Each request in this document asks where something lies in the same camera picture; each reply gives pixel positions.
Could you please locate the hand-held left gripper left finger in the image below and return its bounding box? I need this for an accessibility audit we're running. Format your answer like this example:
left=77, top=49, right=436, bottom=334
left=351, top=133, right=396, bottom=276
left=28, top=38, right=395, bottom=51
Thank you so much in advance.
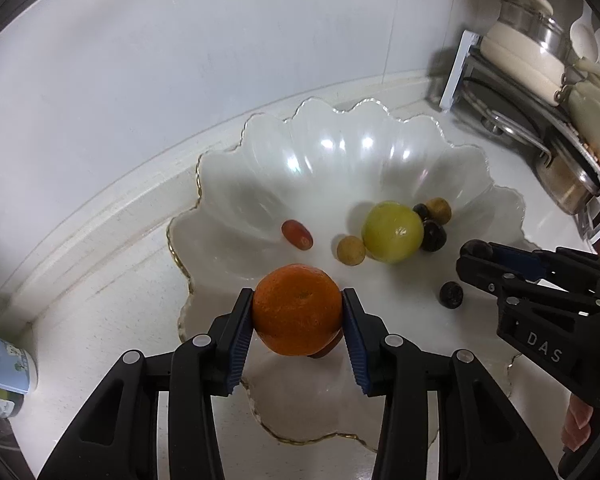
left=37, top=287, right=256, bottom=480

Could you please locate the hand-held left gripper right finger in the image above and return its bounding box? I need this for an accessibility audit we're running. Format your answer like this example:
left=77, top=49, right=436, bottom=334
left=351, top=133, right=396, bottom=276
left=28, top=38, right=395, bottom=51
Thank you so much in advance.
left=341, top=287, right=543, bottom=480

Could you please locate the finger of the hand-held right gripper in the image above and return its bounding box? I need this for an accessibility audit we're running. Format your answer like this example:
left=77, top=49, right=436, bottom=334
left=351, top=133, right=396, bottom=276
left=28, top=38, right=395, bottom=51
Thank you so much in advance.
left=455, top=255, right=600, bottom=313
left=487, top=242, right=600, bottom=293

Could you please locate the dark purple grape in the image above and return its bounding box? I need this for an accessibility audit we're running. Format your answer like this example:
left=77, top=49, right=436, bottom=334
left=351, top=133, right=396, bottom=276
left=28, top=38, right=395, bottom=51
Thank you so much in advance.
left=420, top=220, right=448, bottom=253
left=460, top=240, right=493, bottom=263

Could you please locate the red oblong grape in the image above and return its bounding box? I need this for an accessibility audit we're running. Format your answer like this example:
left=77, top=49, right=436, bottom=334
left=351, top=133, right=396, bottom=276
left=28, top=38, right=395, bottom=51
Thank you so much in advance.
left=307, top=332, right=343, bottom=359
left=281, top=219, right=314, bottom=251

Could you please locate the orange mandarin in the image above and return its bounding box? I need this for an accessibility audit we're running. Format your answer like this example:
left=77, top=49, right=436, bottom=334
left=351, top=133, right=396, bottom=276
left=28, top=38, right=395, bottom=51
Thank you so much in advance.
left=251, top=263, right=344, bottom=357

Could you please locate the brown longan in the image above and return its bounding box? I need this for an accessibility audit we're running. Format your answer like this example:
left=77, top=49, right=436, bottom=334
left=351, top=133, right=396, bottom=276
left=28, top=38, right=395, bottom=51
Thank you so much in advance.
left=336, top=236, right=367, bottom=266
left=425, top=197, right=453, bottom=225

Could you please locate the yellow-green round fruit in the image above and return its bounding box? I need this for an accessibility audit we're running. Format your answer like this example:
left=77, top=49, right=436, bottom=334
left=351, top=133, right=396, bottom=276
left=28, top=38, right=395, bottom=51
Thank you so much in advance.
left=361, top=201, right=425, bottom=265

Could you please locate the white scalloped bowl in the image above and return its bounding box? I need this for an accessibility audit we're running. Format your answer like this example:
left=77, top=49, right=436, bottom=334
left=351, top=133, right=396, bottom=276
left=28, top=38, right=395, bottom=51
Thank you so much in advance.
left=166, top=97, right=528, bottom=448

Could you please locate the person's right hand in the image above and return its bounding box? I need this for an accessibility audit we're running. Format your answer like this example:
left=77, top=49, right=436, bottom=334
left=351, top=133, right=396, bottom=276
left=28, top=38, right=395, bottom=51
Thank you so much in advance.
left=562, top=395, right=600, bottom=456

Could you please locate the steel pot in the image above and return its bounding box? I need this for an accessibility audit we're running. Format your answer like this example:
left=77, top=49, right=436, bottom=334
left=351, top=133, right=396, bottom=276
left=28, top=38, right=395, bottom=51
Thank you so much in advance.
left=535, top=150, right=600, bottom=216

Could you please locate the steel pot lid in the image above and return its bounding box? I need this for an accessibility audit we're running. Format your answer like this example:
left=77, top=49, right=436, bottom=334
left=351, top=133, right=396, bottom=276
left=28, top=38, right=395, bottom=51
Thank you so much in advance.
left=462, top=77, right=553, bottom=156

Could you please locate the cream kettle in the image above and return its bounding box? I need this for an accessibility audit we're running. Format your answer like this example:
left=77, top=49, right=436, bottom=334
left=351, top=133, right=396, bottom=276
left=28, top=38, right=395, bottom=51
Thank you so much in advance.
left=562, top=17, right=600, bottom=163

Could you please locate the cream pot with glass lid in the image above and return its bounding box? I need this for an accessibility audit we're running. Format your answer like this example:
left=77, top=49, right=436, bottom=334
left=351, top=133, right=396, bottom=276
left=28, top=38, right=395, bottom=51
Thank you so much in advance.
left=480, top=0, right=568, bottom=108

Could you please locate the grey and white shelf rack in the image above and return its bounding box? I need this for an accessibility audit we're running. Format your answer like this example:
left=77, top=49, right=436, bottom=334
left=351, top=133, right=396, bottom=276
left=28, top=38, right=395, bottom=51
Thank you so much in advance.
left=439, top=30, right=600, bottom=246

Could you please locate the white pump bottle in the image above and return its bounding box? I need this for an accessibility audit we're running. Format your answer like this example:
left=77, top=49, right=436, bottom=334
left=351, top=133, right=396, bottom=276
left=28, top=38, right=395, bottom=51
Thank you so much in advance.
left=0, top=329, right=38, bottom=393

